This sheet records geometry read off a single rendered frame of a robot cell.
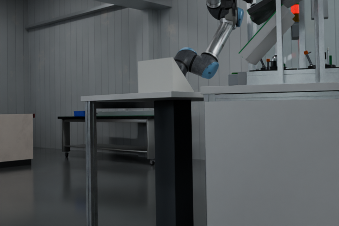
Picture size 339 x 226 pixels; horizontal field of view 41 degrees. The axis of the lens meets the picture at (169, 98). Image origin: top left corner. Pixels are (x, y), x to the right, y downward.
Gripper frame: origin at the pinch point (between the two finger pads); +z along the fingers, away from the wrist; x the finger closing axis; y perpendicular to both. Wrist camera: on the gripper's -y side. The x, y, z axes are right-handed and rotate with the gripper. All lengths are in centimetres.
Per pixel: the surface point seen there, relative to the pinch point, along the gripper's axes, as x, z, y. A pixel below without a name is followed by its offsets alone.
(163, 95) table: 39, 39, 30
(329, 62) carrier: -3, 23, -48
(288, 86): 70, 38, -28
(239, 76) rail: 12.0, 29.9, -3.1
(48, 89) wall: -647, -6, 492
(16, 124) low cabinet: -334, 62, 362
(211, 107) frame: 70, 46, 2
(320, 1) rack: 48, 3, -41
